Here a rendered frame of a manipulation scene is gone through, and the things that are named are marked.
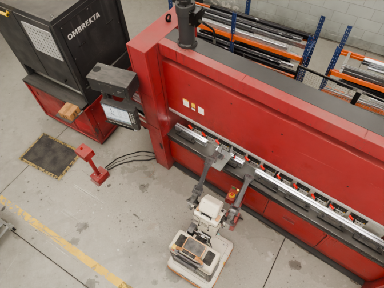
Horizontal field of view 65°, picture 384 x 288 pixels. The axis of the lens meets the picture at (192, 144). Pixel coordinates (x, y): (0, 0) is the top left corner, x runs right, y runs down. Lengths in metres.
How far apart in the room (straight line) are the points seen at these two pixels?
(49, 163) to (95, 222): 1.37
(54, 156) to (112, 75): 2.45
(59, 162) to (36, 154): 0.46
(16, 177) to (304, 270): 4.49
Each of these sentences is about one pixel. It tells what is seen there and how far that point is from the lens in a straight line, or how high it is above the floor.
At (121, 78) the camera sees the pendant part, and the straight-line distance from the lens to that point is 3.38.
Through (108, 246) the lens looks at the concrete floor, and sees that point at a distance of 4.55.
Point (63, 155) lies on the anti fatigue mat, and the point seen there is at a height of 0.02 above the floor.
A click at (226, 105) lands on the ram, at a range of 3.09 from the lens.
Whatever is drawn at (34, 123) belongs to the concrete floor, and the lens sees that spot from 6.15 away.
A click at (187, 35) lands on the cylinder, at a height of 2.44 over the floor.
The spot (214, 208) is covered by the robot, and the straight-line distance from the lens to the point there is 3.06.
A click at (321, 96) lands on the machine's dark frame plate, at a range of 2.75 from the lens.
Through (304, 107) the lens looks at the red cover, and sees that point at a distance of 2.63.
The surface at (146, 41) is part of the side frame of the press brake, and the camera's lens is 3.19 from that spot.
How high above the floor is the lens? 4.20
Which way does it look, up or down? 56 degrees down
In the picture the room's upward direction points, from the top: 4 degrees counter-clockwise
